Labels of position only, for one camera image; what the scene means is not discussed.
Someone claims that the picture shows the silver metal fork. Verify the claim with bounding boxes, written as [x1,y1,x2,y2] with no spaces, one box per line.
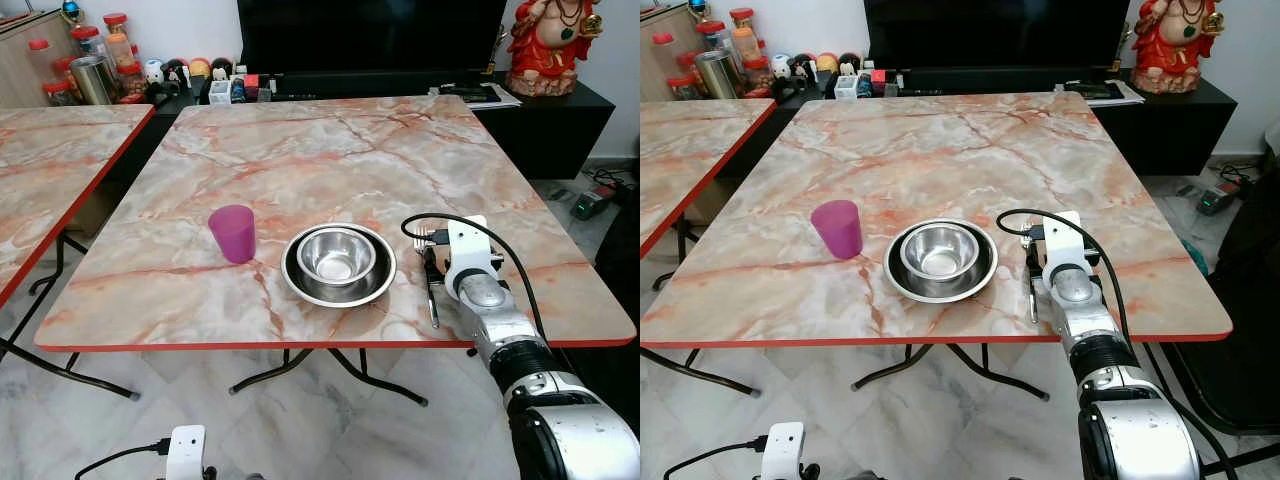
[415,226,442,330]
[1022,238,1041,325]

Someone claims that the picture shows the steel plate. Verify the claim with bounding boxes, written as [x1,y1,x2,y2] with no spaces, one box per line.
[884,218,999,303]
[280,222,397,308]

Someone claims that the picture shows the steel bowl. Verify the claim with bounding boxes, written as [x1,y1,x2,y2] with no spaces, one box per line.
[900,224,981,280]
[297,227,378,284]

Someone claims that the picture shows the black metal table legs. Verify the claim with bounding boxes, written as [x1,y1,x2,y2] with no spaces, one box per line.
[853,343,1051,402]
[230,345,429,407]

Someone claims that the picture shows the black power strip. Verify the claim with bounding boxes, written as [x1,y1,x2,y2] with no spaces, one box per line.
[570,185,621,222]
[1195,180,1251,217]

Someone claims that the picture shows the stack of papers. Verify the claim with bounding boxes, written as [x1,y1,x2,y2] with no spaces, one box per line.
[455,85,523,109]
[1075,80,1146,106]

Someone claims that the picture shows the purple plastic cup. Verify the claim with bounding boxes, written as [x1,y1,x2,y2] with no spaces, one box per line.
[810,199,863,261]
[207,204,258,265]

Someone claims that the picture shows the black chair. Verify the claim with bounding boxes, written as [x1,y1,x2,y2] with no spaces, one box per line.
[1165,170,1280,471]

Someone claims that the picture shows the black television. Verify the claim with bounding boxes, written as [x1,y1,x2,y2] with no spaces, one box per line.
[865,0,1134,71]
[237,0,509,76]

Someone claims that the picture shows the red Buddha statue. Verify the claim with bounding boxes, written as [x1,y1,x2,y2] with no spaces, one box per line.
[505,0,606,98]
[1130,0,1229,96]

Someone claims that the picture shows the marble-pattern table with red edge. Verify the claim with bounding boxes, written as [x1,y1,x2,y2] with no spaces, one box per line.
[0,103,156,401]
[640,97,778,401]

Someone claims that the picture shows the steel canister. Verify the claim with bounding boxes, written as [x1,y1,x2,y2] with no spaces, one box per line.
[70,55,119,106]
[695,50,743,101]

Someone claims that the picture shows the tall jar with red lid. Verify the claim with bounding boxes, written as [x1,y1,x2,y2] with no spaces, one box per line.
[729,8,758,63]
[103,12,133,67]

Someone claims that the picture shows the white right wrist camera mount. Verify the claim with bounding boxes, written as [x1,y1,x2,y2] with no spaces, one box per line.
[1040,210,1099,291]
[443,215,498,291]

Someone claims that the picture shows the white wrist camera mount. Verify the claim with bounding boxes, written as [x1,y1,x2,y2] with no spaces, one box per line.
[165,425,208,480]
[443,215,498,291]
[760,422,806,480]
[1040,210,1099,291]

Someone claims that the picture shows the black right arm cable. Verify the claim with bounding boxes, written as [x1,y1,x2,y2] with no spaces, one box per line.
[402,213,561,371]
[996,208,1216,471]

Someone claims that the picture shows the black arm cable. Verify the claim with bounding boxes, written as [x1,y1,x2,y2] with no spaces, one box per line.
[665,435,769,480]
[402,213,561,371]
[75,438,173,480]
[996,208,1216,471]

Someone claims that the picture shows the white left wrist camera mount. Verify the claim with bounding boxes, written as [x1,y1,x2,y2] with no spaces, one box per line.
[760,422,806,480]
[165,425,208,480]

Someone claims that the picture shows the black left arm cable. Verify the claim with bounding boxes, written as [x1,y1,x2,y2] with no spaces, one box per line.
[665,435,769,480]
[75,438,173,480]

